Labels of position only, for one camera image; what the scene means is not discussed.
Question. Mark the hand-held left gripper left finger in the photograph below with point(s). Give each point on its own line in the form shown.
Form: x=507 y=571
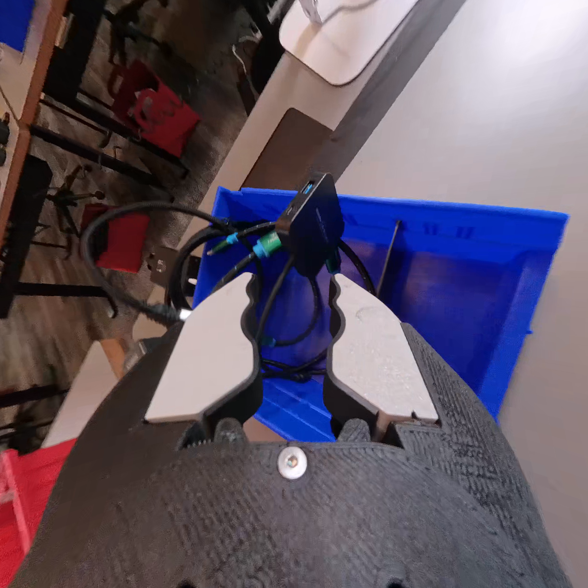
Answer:
x=206 y=358

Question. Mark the white tablet stand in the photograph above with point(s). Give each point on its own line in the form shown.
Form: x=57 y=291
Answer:
x=340 y=41

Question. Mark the black usb hub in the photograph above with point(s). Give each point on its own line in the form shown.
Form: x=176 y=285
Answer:
x=317 y=220

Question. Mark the wooden desk with black legs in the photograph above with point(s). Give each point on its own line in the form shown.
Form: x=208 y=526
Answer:
x=13 y=101

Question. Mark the red plastic bin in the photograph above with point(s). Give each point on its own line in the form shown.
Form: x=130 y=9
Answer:
x=23 y=505

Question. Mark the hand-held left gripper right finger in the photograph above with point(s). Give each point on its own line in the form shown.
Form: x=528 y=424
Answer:
x=376 y=363

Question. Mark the blue plastic bin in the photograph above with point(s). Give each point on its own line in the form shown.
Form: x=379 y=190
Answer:
x=459 y=275
x=13 y=23

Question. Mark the grey table with wood edge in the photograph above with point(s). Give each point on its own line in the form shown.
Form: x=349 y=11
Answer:
x=78 y=395

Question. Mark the black bin divider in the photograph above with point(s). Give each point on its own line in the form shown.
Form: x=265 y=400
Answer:
x=388 y=257

